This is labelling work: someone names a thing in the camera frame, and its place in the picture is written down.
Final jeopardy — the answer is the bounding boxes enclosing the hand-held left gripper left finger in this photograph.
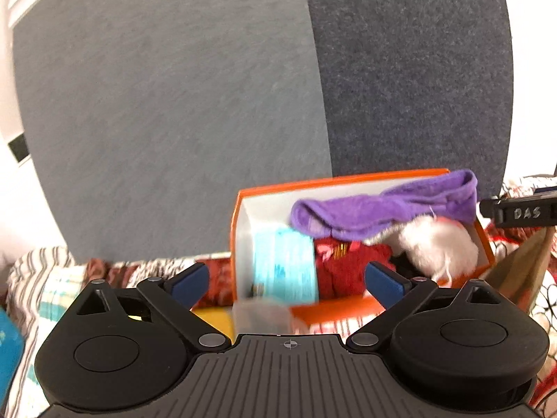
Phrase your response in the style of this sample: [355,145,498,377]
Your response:
[76,262,231,360]

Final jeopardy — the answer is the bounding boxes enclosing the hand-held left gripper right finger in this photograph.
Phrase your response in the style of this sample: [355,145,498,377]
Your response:
[346,261,518,360]

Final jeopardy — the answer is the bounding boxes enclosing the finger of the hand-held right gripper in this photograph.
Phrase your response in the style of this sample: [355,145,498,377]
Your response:
[479,197,557,229]

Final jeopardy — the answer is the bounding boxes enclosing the red fluffy cloth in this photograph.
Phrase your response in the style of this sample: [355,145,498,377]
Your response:
[314,239,394,310]

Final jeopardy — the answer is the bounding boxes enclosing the orange cardboard box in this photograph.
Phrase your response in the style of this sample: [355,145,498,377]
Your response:
[228,168,497,332]

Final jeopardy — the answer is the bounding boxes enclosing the white plush toy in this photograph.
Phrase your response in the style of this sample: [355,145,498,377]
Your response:
[363,215,479,288]

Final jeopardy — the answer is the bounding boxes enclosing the purple cloth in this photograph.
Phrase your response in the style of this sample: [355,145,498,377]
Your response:
[291,169,479,242]

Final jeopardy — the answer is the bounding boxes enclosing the light blue tissue packet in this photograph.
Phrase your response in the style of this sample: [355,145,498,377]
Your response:
[252,226,318,303]

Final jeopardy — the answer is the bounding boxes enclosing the red floral printed blanket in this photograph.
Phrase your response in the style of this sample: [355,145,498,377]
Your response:
[85,174,557,418]

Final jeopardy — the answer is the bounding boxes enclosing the brown pouch with red stripe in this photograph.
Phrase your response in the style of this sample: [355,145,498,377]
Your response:
[481,226,557,336]

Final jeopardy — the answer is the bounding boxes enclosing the clear plastic storage box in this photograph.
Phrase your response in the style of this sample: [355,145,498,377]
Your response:
[191,300,301,353]

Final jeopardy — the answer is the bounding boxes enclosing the striped bedsheet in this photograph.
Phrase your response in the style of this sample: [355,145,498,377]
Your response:
[6,246,94,418]

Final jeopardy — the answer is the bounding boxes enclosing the dark grey headboard panel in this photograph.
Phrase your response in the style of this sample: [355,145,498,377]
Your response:
[300,0,514,184]

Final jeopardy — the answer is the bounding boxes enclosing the light grey headboard panel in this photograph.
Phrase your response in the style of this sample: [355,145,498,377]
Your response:
[12,0,334,266]

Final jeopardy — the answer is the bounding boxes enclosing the teal cushion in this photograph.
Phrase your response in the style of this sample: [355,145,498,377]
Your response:
[0,309,24,401]

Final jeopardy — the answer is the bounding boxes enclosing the black wall socket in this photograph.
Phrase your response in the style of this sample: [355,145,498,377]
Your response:
[8,134,30,166]

